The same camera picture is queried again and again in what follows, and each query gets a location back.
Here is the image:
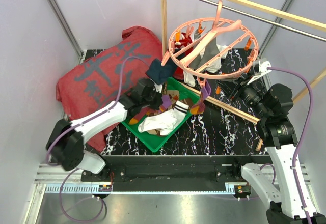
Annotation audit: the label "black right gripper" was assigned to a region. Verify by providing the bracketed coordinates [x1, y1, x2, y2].
[216, 70, 270, 118]

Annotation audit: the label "purple striped sock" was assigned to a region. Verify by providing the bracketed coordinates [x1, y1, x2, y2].
[190, 82, 211, 115]
[128, 95, 172, 125]

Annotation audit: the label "pink round clip hanger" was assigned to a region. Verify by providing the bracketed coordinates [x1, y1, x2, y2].
[161, 0, 259, 87]

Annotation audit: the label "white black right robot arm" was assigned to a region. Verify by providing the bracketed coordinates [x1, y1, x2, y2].
[230, 75, 325, 223]

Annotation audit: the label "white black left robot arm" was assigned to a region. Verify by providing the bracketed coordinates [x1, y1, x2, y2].
[46, 78, 164, 181]

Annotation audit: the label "brown argyle sock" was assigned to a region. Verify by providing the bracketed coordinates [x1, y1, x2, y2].
[138, 89, 194, 136]

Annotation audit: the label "white black-striped sock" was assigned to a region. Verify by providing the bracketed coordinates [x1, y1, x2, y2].
[172, 101, 189, 122]

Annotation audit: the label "grey sock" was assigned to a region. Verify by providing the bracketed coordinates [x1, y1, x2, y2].
[189, 37, 222, 73]

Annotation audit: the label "green plastic tray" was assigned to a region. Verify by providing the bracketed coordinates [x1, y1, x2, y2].
[121, 78, 199, 153]

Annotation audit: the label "red printed cloth sack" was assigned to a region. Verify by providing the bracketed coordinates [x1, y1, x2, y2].
[56, 25, 164, 153]

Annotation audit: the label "red christmas sock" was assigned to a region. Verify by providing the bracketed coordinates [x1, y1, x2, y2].
[173, 32, 193, 80]

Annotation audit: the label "metal hanging rod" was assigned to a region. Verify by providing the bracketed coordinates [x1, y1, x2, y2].
[198, 0, 325, 42]

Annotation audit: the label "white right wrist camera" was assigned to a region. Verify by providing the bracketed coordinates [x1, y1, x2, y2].
[247, 58, 271, 85]

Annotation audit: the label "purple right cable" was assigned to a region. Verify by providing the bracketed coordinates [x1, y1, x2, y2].
[266, 66, 315, 224]

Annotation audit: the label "purple cable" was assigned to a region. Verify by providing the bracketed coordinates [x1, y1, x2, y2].
[266, 66, 315, 224]
[45, 56, 156, 221]

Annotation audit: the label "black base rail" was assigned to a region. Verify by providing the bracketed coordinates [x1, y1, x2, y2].
[81, 154, 273, 193]

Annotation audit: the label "wooden drying rack frame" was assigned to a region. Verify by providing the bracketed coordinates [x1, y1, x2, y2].
[159, 0, 326, 151]

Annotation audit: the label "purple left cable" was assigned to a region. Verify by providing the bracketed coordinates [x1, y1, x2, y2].
[45, 56, 156, 221]

